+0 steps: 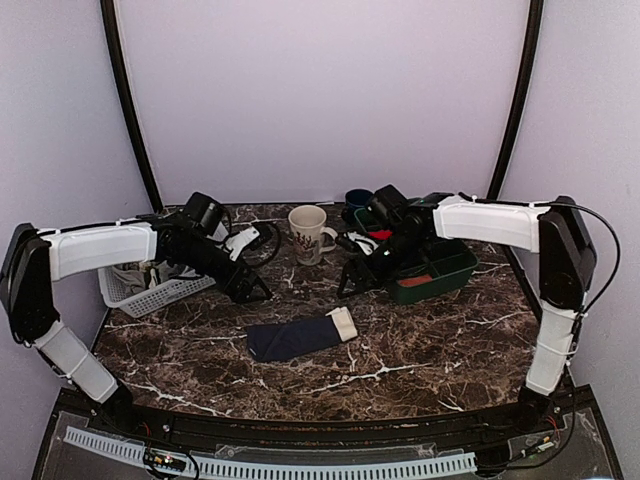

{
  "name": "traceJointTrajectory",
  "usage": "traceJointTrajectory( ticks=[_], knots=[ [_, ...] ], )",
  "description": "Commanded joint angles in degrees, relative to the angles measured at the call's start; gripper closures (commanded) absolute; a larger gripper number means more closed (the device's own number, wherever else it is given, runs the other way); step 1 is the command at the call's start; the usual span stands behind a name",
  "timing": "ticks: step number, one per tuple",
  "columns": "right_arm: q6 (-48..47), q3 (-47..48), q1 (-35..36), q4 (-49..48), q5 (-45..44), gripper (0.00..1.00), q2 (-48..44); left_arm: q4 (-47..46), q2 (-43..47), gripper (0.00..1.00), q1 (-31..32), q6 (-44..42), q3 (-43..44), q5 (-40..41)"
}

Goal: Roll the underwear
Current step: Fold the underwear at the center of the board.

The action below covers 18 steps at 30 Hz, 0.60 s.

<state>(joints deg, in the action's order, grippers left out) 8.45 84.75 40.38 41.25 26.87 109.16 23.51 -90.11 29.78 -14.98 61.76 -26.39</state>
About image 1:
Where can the right black frame post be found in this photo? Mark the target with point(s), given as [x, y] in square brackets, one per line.
[520, 94]

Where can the orange rolled sock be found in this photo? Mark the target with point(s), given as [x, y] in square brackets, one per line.
[411, 282]

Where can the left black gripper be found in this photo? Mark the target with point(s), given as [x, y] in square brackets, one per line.
[240, 293]

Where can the red rolled sock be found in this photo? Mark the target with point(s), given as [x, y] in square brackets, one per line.
[379, 235]

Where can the white plastic laundry basket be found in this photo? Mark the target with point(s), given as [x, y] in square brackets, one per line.
[115, 294]

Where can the left black frame post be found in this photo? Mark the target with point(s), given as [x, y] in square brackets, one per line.
[126, 100]

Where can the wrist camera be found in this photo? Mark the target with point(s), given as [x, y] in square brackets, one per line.
[205, 212]
[387, 205]

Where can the navy underwear white waistband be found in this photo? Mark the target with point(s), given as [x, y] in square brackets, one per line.
[282, 342]

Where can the green divided organizer tray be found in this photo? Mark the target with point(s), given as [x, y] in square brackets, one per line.
[449, 262]

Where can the black frame post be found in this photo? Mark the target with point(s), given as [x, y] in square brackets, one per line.
[126, 100]
[520, 94]

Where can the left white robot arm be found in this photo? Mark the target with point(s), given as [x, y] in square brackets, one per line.
[35, 259]

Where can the white slotted cable duct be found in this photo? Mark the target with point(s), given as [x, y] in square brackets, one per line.
[246, 463]

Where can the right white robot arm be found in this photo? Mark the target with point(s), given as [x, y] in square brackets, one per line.
[553, 230]

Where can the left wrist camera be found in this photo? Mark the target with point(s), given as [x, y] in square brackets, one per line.
[205, 212]

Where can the black front rail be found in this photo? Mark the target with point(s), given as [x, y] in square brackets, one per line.
[203, 431]

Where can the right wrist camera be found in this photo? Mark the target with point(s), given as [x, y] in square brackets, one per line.
[387, 205]

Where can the cream floral mug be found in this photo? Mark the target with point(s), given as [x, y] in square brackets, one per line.
[311, 236]

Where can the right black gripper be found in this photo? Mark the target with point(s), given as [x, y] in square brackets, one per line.
[372, 274]

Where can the dark blue mug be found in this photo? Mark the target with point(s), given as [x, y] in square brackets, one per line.
[354, 200]

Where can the grey garment in basket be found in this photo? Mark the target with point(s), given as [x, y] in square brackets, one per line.
[138, 277]

